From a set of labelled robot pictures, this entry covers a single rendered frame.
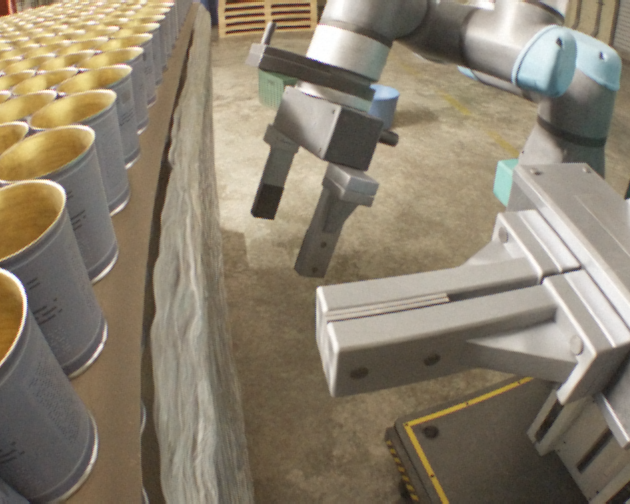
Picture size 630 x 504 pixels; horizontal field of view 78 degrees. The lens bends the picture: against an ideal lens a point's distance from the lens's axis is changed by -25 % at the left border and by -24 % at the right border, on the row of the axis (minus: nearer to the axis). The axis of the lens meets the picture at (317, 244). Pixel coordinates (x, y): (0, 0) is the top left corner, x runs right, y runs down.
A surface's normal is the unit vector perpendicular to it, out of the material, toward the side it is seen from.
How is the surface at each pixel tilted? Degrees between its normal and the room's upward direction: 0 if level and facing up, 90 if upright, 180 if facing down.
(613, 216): 2
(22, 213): 92
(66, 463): 91
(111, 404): 3
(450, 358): 92
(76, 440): 91
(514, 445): 0
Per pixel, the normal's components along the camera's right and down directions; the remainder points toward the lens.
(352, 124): 0.40, 0.43
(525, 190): -0.98, 0.11
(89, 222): 0.92, 0.24
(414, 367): 0.18, 0.60
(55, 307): 0.82, 0.36
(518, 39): -0.67, 0.00
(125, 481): 0.10, -0.80
